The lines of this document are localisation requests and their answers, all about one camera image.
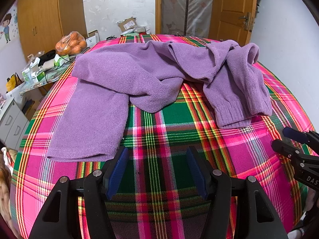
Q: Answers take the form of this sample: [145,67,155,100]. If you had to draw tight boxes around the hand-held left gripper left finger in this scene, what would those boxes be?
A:
[30,146,129,239]

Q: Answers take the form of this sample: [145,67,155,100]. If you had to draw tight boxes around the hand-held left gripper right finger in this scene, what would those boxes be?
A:
[186,146,288,239]

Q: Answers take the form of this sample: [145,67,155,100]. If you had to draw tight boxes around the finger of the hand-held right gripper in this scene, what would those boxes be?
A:
[271,139,306,161]
[283,127,315,145]

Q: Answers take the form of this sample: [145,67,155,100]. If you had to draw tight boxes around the purple fleece sweater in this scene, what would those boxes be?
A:
[47,40,273,162]

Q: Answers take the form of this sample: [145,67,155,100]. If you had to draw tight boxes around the pink green plaid blanket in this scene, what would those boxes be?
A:
[10,33,316,239]

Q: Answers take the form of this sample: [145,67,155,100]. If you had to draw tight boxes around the grey drawer cabinet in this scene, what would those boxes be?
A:
[0,97,30,147]

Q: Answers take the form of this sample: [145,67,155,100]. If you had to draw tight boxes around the cluttered folding table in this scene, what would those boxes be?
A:
[19,55,75,92]

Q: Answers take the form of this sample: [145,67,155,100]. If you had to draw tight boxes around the green tissue pack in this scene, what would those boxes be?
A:
[53,54,68,66]

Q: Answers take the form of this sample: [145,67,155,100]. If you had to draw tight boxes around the green white carton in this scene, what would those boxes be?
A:
[21,68,46,84]

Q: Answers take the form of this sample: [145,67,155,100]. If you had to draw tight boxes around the small white box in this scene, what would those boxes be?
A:
[86,30,100,46]

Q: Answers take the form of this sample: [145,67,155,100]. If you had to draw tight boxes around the black pouch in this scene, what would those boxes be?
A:
[39,50,56,63]

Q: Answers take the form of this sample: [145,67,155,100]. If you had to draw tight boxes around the bag of oranges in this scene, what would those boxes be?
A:
[55,31,88,55]

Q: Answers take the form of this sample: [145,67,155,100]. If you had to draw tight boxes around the yellow bag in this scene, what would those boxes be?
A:
[6,73,23,92]

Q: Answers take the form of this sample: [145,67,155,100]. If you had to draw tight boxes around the wooden door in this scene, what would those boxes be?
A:
[208,0,258,43]

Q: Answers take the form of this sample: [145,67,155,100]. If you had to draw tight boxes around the brown cardboard box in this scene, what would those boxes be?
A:
[118,17,138,31]

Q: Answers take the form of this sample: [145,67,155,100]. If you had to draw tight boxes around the clear plastic door curtain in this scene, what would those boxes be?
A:
[162,0,215,36]

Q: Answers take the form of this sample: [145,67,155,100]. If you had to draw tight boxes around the wooden wardrobe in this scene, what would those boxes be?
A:
[16,0,88,60]

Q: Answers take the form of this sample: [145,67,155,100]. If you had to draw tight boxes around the wooden door frame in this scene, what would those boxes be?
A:
[155,0,163,35]

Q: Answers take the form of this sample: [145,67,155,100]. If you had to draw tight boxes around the cartoon wall sticker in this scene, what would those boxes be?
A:
[0,12,15,44]

